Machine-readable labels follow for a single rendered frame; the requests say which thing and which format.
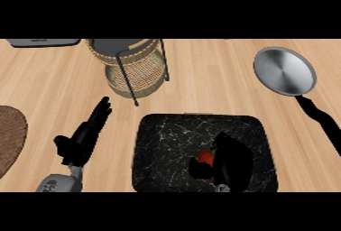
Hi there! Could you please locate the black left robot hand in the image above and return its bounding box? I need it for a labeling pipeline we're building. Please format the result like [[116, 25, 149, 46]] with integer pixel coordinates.
[[53, 96, 113, 168]]

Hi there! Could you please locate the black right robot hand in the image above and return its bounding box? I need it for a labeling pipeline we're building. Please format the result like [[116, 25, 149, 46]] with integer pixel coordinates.
[[187, 131, 255, 192]]

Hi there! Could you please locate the red bell pepper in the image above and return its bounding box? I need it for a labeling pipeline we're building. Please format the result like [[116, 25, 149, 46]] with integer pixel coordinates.
[[197, 146, 217, 168]]

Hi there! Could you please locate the black marble tray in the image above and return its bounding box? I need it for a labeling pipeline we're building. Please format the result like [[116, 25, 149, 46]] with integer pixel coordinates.
[[129, 113, 279, 193]]

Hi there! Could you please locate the wicker tiered basket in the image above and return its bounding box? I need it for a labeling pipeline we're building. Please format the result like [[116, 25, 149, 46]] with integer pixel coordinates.
[[84, 39, 171, 107]]

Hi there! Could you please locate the brown woven placemat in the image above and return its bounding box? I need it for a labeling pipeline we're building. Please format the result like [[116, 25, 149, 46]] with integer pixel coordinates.
[[0, 105, 29, 179]]

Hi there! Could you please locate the grey flat appliance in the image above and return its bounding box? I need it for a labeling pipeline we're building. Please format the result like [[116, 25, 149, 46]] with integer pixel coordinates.
[[5, 39, 82, 49]]

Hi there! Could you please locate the silver frying pan black handle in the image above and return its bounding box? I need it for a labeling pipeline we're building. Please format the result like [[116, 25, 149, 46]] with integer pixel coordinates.
[[252, 46, 341, 157]]

